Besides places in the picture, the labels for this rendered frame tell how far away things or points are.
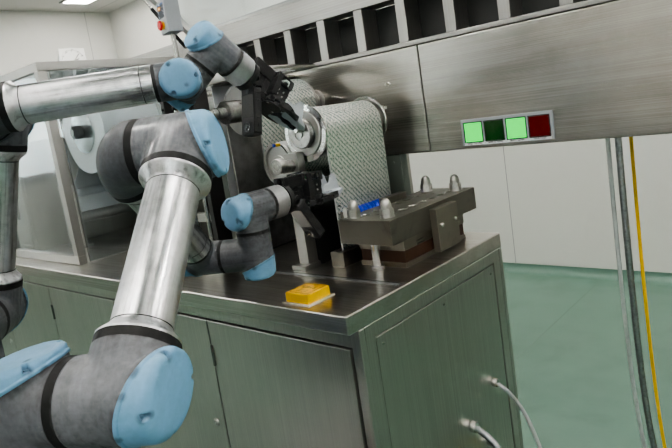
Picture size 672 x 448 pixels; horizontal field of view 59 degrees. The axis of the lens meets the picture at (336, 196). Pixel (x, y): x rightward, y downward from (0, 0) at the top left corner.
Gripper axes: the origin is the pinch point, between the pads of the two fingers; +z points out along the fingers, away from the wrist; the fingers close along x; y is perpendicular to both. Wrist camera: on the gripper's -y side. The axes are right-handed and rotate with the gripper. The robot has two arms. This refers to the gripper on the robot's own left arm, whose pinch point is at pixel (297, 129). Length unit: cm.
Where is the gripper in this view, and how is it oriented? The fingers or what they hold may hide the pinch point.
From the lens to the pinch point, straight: 150.1
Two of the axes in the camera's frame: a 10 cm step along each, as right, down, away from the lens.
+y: 3.1, -8.8, 3.6
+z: 6.0, 4.7, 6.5
